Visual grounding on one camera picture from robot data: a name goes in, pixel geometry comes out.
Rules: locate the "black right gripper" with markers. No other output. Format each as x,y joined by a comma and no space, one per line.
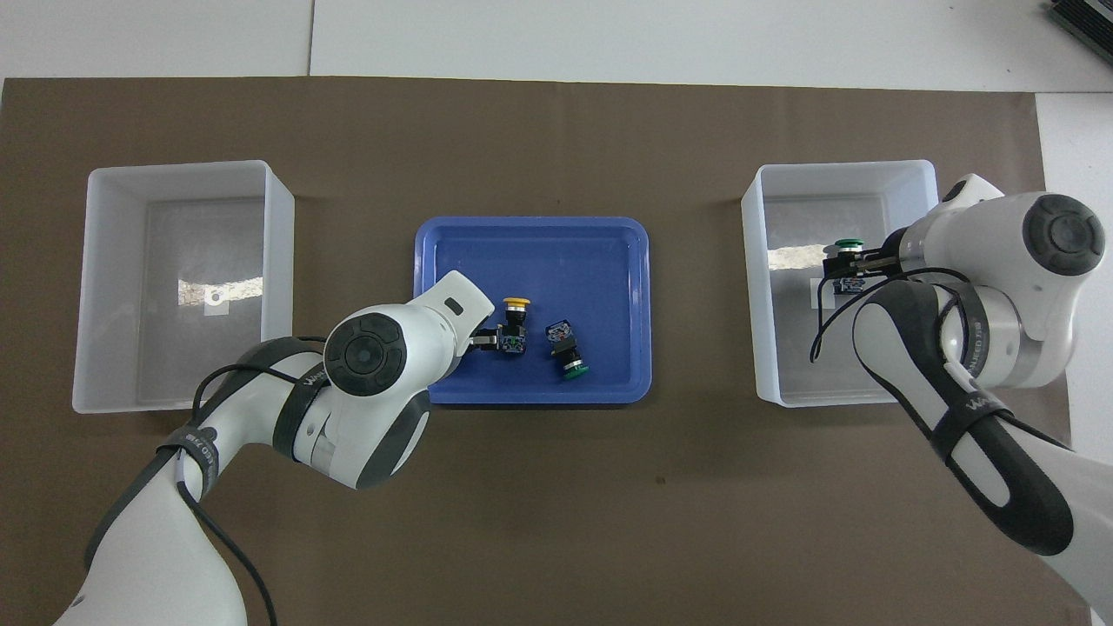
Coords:
896,259

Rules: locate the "green cap push button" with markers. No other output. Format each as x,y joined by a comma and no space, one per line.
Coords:
565,346
849,246

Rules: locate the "yellow cap push button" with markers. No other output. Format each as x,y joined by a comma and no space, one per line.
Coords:
517,335

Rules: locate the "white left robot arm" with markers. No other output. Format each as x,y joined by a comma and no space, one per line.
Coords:
383,417

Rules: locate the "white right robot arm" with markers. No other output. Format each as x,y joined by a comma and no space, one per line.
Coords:
1000,261

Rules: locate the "blue plastic tray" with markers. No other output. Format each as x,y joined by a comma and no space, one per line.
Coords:
574,261

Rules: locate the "translucent white plastic box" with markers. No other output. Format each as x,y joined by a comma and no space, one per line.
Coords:
783,365
200,365

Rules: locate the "brown paper table mat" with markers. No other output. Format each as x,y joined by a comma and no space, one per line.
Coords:
609,522

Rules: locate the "grey ribbed metal device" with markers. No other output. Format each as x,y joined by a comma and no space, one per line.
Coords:
1087,22

